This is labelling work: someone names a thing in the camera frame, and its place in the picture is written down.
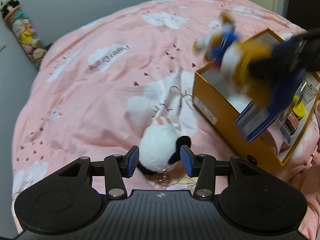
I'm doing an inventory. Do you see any blue orange plush doll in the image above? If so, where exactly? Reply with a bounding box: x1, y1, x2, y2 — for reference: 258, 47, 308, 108
193, 11, 302, 113

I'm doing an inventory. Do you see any yellow tape measure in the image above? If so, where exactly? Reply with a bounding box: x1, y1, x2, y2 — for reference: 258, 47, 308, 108
292, 95, 306, 120

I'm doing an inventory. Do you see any blue card booklet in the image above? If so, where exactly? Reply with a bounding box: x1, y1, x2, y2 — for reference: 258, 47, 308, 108
234, 102, 284, 142

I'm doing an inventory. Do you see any dark red box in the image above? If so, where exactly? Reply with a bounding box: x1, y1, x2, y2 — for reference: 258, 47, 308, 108
285, 112, 299, 133

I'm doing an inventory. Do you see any pink quilted pouch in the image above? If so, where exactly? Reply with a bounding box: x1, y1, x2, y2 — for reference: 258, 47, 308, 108
260, 124, 291, 155

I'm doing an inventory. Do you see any white printed paper packet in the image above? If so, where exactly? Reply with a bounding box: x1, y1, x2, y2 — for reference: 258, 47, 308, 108
166, 177, 198, 191

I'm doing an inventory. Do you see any orange cardboard box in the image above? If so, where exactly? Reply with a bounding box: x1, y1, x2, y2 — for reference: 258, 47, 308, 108
191, 28, 320, 168

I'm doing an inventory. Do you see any pink cloud-print duvet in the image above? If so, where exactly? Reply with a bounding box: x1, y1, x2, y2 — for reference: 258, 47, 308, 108
12, 0, 319, 239

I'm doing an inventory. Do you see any column of plush toys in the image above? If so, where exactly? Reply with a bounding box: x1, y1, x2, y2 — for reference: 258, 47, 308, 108
1, 0, 47, 66

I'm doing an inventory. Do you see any white panda plush keychain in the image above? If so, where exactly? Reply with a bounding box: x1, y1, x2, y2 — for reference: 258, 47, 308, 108
137, 116, 191, 181

